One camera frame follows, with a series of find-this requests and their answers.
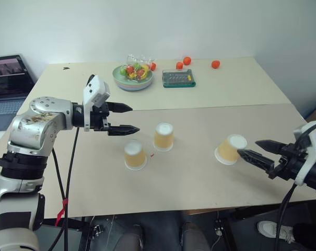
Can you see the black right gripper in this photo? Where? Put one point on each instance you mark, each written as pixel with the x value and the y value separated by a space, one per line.
pixel 291 162

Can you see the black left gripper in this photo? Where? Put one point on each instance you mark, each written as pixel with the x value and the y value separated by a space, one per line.
pixel 99 119

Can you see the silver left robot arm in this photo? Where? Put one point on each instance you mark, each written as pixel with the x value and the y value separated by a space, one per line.
pixel 29 125

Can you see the yellow paper cup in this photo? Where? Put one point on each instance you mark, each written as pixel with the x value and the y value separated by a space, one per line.
pixel 163 138
pixel 135 157
pixel 228 151

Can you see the green bowl with fruit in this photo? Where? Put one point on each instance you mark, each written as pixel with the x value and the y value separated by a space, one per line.
pixel 133 82

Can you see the clear container of toy fruit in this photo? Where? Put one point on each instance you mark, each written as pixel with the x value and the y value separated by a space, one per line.
pixel 137 68

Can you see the green screwdriver bit case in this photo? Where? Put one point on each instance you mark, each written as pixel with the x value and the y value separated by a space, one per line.
pixel 178 78

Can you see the small black scrap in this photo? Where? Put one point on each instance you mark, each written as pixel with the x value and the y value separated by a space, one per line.
pixel 66 68

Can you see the white sneaker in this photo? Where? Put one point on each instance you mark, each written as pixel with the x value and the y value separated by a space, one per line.
pixel 274 231

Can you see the white floor plug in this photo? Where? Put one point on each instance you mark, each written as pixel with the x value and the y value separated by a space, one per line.
pixel 219 228

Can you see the person's black trouser leg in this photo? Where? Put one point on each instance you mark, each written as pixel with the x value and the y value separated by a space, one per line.
pixel 310 235

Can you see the dark rounded shape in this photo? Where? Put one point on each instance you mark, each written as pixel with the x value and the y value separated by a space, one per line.
pixel 130 239
pixel 194 238

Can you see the small black floor device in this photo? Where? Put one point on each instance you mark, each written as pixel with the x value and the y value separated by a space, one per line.
pixel 97 230

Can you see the grey open laptop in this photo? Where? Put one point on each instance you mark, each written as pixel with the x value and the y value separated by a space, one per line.
pixel 6 83

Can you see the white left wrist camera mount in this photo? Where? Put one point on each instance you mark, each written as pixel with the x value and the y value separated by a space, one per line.
pixel 96 90

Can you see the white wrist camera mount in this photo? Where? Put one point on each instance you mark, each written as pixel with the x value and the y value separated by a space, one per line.
pixel 313 141
pixel 96 90

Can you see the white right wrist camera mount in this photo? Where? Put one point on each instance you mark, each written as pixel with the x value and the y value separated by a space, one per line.
pixel 313 141

